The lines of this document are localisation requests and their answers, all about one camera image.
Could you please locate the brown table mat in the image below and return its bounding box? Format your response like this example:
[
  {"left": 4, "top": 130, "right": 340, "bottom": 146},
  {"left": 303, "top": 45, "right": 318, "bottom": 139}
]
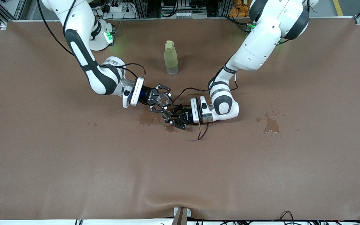
[{"left": 0, "top": 17, "right": 360, "bottom": 221}]

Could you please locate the metal table edge bracket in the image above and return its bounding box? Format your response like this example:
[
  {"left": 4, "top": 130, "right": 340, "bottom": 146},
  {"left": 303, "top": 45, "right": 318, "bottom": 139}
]
[{"left": 174, "top": 207, "right": 192, "bottom": 225}]

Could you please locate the pale green shaker bottle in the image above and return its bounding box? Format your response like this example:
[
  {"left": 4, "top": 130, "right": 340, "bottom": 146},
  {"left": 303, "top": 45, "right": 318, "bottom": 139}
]
[{"left": 164, "top": 40, "right": 179, "bottom": 76}]

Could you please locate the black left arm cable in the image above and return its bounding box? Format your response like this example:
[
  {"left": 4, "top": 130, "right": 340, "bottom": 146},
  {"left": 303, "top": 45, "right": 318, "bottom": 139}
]
[{"left": 171, "top": 72, "right": 240, "bottom": 141}]

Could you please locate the crate of orange bread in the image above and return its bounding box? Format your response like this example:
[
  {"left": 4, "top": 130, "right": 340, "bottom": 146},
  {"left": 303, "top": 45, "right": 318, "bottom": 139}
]
[{"left": 229, "top": 0, "right": 253, "bottom": 18}]

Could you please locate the clear glass beaker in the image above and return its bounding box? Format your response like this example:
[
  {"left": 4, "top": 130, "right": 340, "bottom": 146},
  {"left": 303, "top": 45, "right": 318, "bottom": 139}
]
[{"left": 157, "top": 94, "right": 171, "bottom": 107}]

